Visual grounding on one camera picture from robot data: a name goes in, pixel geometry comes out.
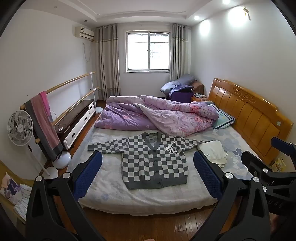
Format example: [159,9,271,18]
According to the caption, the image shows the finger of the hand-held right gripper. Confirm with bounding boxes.
[241,151,275,181]
[271,137,296,154]

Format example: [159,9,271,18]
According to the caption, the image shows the white striped folded cloth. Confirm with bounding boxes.
[14,184,33,220]

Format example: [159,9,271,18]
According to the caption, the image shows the bed with floral sheet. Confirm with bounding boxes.
[66,100,269,217]

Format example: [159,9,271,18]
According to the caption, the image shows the yellow packet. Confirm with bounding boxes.
[272,157,287,172]

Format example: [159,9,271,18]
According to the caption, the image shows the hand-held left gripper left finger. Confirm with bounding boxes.
[25,151,109,241]

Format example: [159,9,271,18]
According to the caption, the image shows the wooden headboard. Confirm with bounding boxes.
[208,78,294,166]

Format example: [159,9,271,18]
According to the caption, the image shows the white folded clothes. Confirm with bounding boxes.
[199,140,229,168]

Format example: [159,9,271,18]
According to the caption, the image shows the grey cloth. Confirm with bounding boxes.
[24,100,64,161]

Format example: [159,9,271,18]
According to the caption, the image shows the brown armchair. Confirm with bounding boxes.
[193,81,204,96]

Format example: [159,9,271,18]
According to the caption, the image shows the dark top white cabinet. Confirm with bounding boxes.
[54,99,96,150]

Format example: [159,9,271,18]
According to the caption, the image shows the wooden ballet barre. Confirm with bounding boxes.
[20,71,104,169]

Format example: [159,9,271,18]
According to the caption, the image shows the blue grey pillow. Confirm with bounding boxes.
[160,74,197,93]

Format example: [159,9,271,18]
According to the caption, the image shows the white standing fan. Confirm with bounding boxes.
[8,110,58,179]

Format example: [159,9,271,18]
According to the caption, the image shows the person's right forearm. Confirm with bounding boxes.
[270,213,285,235]

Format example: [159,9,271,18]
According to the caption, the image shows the blue striped pillow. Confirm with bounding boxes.
[208,103,236,130]

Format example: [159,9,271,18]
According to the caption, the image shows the window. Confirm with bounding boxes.
[125,30,171,73]

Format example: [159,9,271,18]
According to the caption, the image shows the grey white checkered cardigan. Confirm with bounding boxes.
[87,132,214,190]

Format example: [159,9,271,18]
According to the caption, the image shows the purple floral quilt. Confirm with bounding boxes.
[94,95,220,137]

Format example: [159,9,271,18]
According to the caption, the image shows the dark purple blanket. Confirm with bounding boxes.
[169,84,194,102]

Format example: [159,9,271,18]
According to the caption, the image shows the white air conditioner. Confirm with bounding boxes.
[74,26,95,42]

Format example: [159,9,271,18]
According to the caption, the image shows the grey beige curtain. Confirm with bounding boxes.
[95,24,122,101]
[170,23,192,81]

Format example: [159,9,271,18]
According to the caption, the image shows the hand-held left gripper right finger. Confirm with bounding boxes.
[193,151,271,241]

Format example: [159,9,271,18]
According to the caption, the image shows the air conditioner cable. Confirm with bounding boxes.
[83,42,91,62]

